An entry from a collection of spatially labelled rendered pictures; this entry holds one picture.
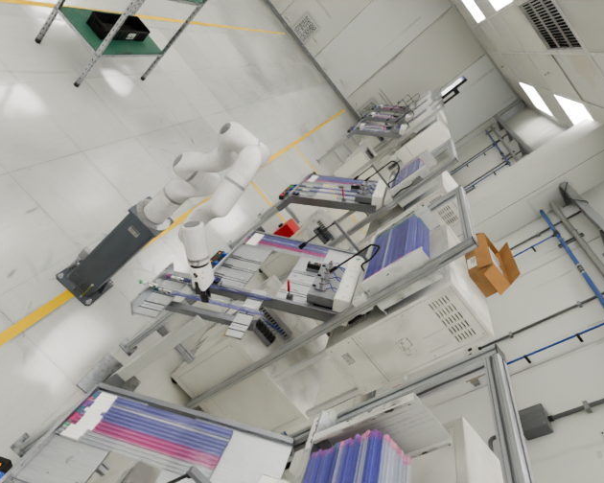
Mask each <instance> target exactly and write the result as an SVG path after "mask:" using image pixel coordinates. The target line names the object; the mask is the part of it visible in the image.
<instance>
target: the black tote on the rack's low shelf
mask: <svg viewBox="0 0 604 483"><path fill-rule="evenodd" d="M120 16H121V14H116V13H108V12H100V11H93V12H92V13H91V15H90V16H89V18H88V20H87V21H86V24H87V25H88V26H89V27H90V28H91V30H92V31H93V32H94V33H95V34H96V35H97V37H98V38H99V39H105V38H106V37H107V35H108V34H109V32H110V31H111V29H112V28H113V26H114V25H115V24H116V22H117V21H118V19H119V18H120ZM150 33H151V32H150V30H149V29H148V28H147V27H146V26H145V24H144V23H143V22H142V21H141V20H140V18H139V17H138V16H132V15H129V16H128V18H127V19H126V21H125V22H124V24H123V25H122V26H121V28H120V29H119V31H118V32H117V34H116V35H115V36H114V37H113V38H112V40H130V41H144V40H145V38H146V37H147V36H148V35H149V34H150Z"/></svg>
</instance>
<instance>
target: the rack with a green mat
mask: <svg viewBox="0 0 604 483"><path fill-rule="evenodd" d="M65 1H66V0H58V1H57V3H56V5H55V6H54V8H53V10H52V11H51V13H50V15H49V16H48V18H47V20H46V21H45V23H44V25H43V26H42V28H41V30H40V32H39V33H38V35H37V37H36V38H35V42H36V43H38V44H39V43H40V42H41V40H42V39H43V37H44V36H45V35H46V33H47V31H48V30H49V28H50V26H51V25H52V23H53V21H54V20H55V18H56V16H57V15H58V14H59V15H60V16H61V17H62V19H63V20H64V21H65V22H66V23H67V24H68V25H69V27H70V28H71V29H72V30H73V31H74V32H75V34H76V35H77V36H78V37H79V38H80V39H81V41H82V42H83V43H84V44H85V45H86V47H87V48H88V49H89V50H90V51H91V52H92V53H93V55H94V56H93V57H92V59H90V60H89V62H88V63H87V65H86V66H85V68H84V69H83V71H82V72H81V74H80V75H79V77H78V78H77V80H76V81H75V82H74V86H76V87H79V86H80V85H81V83H82V81H83V80H84V78H85V77H86V76H87V74H88V73H89V71H90V70H91V68H92V67H93V66H94V64H95V63H96V61H97V60H98V59H99V58H140V57H157V58H156V59H155V60H154V62H153V63H152V64H151V66H150V67H149V68H148V69H147V71H146V72H145V73H144V75H143V76H142V77H141V78H140V79H141V80H142V81H144V80H145V79H146V77H147V76H148V75H149V73H150V72H151V71H152V69H153V68H154V67H155V66H156V64H157V63H158V62H159V60H160V59H161V58H163V57H164V55H165V54H166V53H167V51H168V50H169V49H170V48H171V46H172V45H173V44H174V42H175V41H176V40H177V39H178V37H179V36H180V35H181V34H182V32H183V31H184V30H185V29H186V27H187V26H188V25H189V24H190V22H191V21H192V20H193V19H194V17H195V16H196V15H197V13H198V12H199V11H200V10H201V8H202V7H203V6H204V5H205V3H206V2H207V1H208V0H168V1H173V2H177V3H182V4H188V5H193V6H197V7H196V8H195V9H194V11H193V12H192V13H191V14H190V16H189V17H188V18H187V20H186V21H185V22H184V23H183V25H182V26H181V27H180V28H179V30H178V31H177V32H176V33H175V35H174V36H173V38H172V39H171V40H170V41H169V43H168V44H167V45H166V46H165V48H164V49H163V50H162V51H161V50H160V48H159V47H158V46H157V45H156V44H155V42H154V41H153V40H152V39H151V37H150V36H149V35H148V36H147V37H146V38H145V40H144V41H130V40H112V38H113V37H114V36H115V35H116V34H117V32H118V31H119V29H120V28H121V26H122V25H123V24H124V22H125V21H126V19H127V18H128V16H129V15H132V16H134V15H135V14H136V13H137V12H138V10H139V9H140V8H141V6H142V5H143V3H144V2H145V1H146V0H131V1H130V3H129V4H128V6H127V8H126V9H125V11H124V12H123V13H118V12H110V11H94V10H87V9H79V8H71V7H63V4H64V3H65ZM92 12H108V13H116V14H121V16H120V18H119V19H118V21H117V22H116V24H115V25H114V26H113V28H112V29H111V31H110V32H109V34H108V35H107V37H106V38H105V39H99V38H98V37H97V35H96V34H95V33H94V32H93V31H92V30H91V28H90V27H89V26H88V25H87V24H86V21H87V20H88V18H89V16H90V15H91V13H92Z"/></svg>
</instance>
